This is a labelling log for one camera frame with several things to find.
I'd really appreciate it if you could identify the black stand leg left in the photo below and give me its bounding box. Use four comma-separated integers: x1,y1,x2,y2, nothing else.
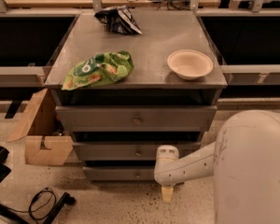
0,189,76,224

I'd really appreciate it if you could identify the grey drawer cabinet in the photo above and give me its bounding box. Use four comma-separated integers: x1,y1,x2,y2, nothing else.
46,8,227,170

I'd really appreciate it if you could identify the cardboard box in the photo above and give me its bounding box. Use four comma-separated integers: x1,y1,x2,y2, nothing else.
7,89,73,166

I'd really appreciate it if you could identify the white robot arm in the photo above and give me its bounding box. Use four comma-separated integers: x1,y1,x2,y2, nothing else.
154,110,280,224

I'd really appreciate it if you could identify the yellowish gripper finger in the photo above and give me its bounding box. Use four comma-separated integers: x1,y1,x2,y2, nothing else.
161,186,174,203

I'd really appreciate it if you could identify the grey bottom drawer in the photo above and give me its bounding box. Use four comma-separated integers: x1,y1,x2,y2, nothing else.
83,167,154,181

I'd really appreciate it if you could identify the white paper bowl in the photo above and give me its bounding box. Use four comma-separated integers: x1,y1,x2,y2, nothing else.
167,49,214,80

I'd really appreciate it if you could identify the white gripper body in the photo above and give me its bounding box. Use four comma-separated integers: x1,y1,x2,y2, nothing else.
154,145,183,186

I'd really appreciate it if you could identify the dark blue chip bag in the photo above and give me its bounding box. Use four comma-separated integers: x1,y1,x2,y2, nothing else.
94,6,142,35

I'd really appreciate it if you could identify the grey top drawer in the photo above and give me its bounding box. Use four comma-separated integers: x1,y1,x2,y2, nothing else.
56,105,217,132

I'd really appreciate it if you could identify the grey drawer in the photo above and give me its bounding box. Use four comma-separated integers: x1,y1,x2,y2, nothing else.
56,105,217,132
83,167,154,181
73,141,201,161

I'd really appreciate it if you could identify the grey middle drawer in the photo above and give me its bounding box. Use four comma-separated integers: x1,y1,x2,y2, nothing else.
73,141,201,161

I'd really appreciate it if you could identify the black cable on floor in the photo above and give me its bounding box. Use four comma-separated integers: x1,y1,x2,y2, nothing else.
3,187,58,221

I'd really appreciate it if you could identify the green chip bag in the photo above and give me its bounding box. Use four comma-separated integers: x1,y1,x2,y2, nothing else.
63,51,133,91

